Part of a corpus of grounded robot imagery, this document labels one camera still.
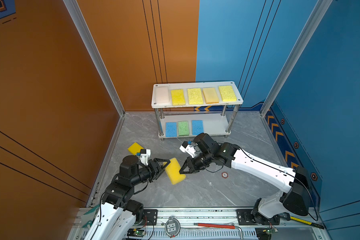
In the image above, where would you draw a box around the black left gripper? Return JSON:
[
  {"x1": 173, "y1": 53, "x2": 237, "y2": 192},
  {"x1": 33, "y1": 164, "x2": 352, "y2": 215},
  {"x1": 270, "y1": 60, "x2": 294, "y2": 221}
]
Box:
[{"x1": 130, "y1": 158, "x2": 170, "y2": 188}]

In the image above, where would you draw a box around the red handled tool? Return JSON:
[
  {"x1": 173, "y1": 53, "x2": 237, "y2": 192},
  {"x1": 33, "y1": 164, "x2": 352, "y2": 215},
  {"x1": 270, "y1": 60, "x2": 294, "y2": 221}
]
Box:
[{"x1": 194, "y1": 223, "x2": 244, "y2": 240}]

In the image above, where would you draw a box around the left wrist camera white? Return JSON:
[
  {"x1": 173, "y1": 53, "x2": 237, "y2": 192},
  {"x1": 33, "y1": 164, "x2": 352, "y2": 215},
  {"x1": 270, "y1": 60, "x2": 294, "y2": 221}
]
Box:
[{"x1": 136, "y1": 149, "x2": 151, "y2": 166}]

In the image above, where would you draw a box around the white foam sponge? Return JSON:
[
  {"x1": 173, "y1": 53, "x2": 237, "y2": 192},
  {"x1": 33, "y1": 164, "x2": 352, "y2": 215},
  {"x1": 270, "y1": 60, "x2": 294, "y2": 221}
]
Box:
[{"x1": 155, "y1": 87, "x2": 170, "y2": 105}]

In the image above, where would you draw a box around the aluminium right corner post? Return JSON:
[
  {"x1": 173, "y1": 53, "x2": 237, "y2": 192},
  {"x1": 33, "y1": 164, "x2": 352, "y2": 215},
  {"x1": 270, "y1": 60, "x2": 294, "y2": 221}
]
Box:
[{"x1": 260, "y1": 0, "x2": 333, "y2": 117}]

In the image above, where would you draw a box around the green cellulose sponge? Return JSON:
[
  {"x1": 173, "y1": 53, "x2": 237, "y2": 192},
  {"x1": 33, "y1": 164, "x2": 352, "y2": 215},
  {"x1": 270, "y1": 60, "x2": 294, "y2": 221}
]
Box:
[{"x1": 178, "y1": 121, "x2": 190, "y2": 136}]

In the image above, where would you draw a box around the aluminium corner post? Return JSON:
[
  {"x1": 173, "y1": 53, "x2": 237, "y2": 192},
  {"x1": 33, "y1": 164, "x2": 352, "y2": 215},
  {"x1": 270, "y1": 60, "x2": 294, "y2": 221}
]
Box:
[
  {"x1": 62, "y1": 0, "x2": 126, "y2": 117},
  {"x1": 260, "y1": 0, "x2": 333, "y2": 117}
]

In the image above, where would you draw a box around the white two-tier metal shelf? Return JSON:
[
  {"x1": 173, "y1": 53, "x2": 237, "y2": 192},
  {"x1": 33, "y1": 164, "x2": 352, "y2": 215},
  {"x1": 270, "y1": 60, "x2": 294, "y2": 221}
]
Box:
[{"x1": 151, "y1": 81, "x2": 244, "y2": 139}]

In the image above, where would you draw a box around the round grey socket plate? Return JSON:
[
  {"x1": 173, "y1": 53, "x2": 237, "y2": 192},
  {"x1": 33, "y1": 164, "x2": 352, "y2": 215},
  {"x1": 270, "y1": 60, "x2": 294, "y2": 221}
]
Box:
[{"x1": 165, "y1": 217, "x2": 181, "y2": 238}]

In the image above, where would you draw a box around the blue cellulose sponge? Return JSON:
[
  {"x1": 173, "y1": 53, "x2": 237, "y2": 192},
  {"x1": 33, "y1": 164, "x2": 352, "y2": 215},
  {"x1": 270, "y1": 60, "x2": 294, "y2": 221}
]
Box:
[
  {"x1": 166, "y1": 122, "x2": 178, "y2": 138},
  {"x1": 192, "y1": 120, "x2": 204, "y2": 136}
]

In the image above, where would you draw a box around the aluminium left corner post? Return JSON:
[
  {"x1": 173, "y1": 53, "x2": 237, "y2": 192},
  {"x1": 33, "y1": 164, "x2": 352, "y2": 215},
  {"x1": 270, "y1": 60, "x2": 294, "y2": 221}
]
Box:
[{"x1": 62, "y1": 0, "x2": 126, "y2": 117}]

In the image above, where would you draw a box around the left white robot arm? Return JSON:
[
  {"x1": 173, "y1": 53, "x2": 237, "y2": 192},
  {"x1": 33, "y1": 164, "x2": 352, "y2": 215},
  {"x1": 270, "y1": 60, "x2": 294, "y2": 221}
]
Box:
[{"x1": 85, "y1": 155, "x2": 171, "y2": 240}]

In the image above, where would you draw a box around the aluminium front rail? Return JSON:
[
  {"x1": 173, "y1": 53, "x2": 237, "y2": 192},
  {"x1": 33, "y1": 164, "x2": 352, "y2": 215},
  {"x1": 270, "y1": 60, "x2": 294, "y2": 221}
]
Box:
[{"x1": 68, "y1": 206, "x2": 331, "y2": 240}]

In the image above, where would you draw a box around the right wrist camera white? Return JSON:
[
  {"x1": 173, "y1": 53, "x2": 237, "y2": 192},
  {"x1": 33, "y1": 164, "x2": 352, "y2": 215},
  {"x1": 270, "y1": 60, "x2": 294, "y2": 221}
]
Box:
[{"x1": 180, "y1": 141, "x2": 197, "y2": 158}]

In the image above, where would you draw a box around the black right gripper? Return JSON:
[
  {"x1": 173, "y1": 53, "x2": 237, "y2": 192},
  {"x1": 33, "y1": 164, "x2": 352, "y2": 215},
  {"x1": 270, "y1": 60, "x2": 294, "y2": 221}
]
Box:
[{"x1": 177, "y1": 151, "x2": 214, "y2": 174}]

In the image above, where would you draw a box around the green circuit board left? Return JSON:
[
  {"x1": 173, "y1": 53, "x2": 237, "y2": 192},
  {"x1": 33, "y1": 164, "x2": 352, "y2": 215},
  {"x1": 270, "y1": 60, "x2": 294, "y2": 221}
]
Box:
[{"x1": 126, "y1": 229, "x2": 146, "y2": 239}]

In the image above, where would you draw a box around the yellow foam sponge front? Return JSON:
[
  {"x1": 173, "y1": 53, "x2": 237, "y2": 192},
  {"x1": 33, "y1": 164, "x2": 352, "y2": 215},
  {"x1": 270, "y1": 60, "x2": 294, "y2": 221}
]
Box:
[{"x1": 171, "y1": 89, "x2": 186, "y2": 106}]

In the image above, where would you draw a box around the bright yellow foam sponge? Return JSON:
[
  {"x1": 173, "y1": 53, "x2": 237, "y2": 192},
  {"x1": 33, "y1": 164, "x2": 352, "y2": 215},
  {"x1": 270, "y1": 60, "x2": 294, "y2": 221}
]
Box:
[{"x1": 128, "y1": 143, "x2": 143, "y2": 156}]

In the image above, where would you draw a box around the circuit board right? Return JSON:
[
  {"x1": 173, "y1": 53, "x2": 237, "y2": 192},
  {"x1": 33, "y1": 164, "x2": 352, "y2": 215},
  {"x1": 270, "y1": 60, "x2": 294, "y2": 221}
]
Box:
[{"x1": 263, "y1": 227, "x2": 279, "y2": 236}]

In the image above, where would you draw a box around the orange-yellow thick sponge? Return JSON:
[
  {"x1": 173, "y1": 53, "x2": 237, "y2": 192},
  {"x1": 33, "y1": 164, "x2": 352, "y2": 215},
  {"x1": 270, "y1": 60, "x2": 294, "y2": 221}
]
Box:
[{"x1": 203, "y1": 88, "x2": 219, "y2": 104}]

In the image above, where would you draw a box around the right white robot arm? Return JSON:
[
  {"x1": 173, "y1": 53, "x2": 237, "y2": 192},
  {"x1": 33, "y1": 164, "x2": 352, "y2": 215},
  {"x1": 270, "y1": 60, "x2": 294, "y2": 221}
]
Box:
[{"x1": 179, "y1": 133, "x2": 314, "y2": 225}]

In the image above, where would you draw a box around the yellow cellulose sponge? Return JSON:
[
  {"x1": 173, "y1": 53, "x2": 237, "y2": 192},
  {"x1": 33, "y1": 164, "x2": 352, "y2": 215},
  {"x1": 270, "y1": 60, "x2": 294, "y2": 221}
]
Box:
[
  {"x1": 219, "y1": 85, "x2": 237, "y2": 103},
  {"x1": 187, "y1": 88, "x2": 204, "y2": 105}
]

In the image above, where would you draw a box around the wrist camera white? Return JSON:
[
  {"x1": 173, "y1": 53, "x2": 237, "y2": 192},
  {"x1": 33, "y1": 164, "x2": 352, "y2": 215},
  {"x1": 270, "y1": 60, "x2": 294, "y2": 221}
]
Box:
[
  {"x1": 180, "y1": 141, "x2": 197, "y2": 158},
  {"x1": 136, "y1": 149, "x2": 151, "y2": 166}
]

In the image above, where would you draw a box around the small orange-yellow sponge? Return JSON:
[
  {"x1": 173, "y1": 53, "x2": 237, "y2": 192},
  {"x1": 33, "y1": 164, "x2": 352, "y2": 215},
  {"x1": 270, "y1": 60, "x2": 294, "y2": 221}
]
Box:
[{"x1": 164, "y1": 158, "x2": 186, "y2": 185}]

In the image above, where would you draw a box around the small red ring marker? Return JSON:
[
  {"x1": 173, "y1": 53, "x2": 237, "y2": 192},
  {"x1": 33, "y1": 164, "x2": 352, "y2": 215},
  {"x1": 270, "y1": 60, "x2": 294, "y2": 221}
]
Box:
[{"x1": 222, "y1": 172, "x2": 229, "y2": 179}]

